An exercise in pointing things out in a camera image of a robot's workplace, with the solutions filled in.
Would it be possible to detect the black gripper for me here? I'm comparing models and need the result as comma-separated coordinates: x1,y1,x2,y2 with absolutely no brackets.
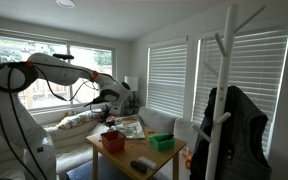
104,108,119,130

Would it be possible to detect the red basket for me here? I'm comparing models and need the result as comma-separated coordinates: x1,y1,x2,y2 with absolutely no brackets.
100,129,127,154

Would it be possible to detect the green container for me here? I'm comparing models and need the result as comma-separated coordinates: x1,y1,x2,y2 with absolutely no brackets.
148,132,176,152

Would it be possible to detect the white printed tote bag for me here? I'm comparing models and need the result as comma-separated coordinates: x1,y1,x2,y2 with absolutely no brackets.
112,114,147,140

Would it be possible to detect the floral pillow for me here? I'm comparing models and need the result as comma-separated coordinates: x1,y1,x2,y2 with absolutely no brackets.
56,109,104,130

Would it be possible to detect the wooden table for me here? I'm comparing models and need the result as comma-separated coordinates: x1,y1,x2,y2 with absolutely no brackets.
85,124,188,180

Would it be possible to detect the white shade floor lamp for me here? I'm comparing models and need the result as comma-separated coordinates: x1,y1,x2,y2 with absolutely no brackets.
123,75,140,116

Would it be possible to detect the white sofa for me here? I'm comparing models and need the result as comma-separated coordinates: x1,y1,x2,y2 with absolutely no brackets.
0,105,202,180

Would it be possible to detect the blue rug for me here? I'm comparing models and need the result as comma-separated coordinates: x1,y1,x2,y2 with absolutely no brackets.
66,155,158,180

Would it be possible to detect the black oval case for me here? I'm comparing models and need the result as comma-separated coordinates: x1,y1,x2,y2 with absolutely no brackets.
129,160,149,174

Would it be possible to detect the large glass window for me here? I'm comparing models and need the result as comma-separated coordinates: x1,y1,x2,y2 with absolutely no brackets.
0,28,117,118

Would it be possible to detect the narrow white window blind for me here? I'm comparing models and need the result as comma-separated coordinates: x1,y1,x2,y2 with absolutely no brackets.
146,43,188,118

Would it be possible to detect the white coat rack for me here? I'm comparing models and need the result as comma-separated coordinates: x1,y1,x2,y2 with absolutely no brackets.
192,3,267,180

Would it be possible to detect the round ceiling light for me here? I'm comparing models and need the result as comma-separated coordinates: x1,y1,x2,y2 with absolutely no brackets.
55,0,76,9

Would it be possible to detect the dark padded vest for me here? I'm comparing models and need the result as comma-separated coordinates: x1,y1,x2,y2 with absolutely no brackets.
189,85,273,180

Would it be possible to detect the wide white window blind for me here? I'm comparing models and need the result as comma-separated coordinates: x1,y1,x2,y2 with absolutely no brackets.
192,28,288,158

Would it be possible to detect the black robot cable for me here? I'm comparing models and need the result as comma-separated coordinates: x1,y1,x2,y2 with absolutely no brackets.
0,62,100,180

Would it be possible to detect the black camera on stand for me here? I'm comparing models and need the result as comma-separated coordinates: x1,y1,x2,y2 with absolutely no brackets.
52,53,75,61

